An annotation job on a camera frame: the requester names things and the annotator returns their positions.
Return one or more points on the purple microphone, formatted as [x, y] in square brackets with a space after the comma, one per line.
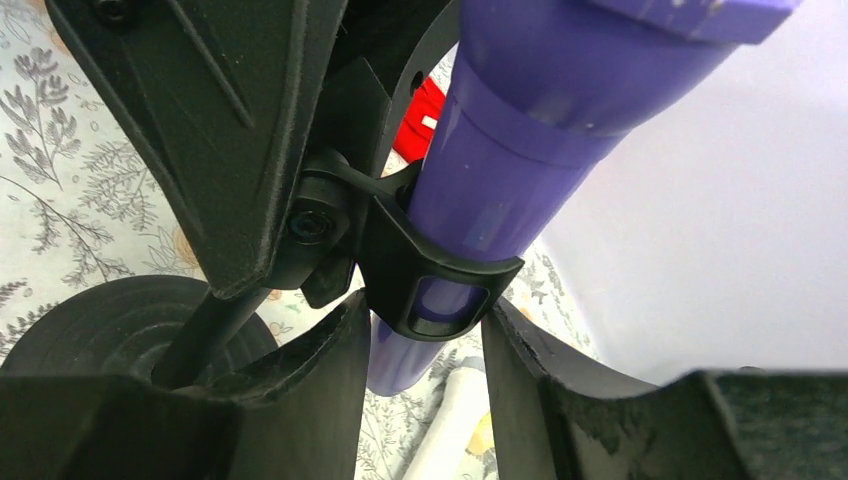
[541, 91]

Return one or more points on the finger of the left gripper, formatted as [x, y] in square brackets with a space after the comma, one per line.
[382, 54]
[217, 97]

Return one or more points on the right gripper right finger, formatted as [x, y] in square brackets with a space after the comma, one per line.
[559, 414]

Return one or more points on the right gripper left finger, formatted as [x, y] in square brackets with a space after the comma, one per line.
[293, 414]

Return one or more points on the floral table mat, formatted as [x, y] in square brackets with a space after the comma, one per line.
[79, 208]

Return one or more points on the white microphone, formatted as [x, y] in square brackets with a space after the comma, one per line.
[464, 404]

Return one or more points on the black mic stand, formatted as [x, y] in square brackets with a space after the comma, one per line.
[173, 331]

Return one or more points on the red folded cloth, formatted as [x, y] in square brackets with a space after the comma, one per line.
[419, 123]

